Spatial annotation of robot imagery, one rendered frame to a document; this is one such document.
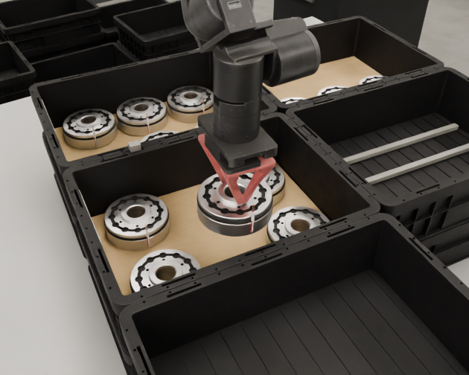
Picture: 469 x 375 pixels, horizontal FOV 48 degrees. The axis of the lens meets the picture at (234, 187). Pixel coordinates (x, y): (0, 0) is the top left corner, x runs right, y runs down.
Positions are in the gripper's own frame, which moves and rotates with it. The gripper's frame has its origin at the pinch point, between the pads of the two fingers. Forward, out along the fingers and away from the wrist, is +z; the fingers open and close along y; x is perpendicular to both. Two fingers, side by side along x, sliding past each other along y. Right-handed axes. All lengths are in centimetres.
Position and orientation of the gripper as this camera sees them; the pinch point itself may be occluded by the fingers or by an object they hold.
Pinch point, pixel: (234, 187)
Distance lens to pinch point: 71.5
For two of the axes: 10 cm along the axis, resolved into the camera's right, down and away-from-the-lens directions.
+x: -9.0, 2.6, -3.5
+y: -4.3, -5.9, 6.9
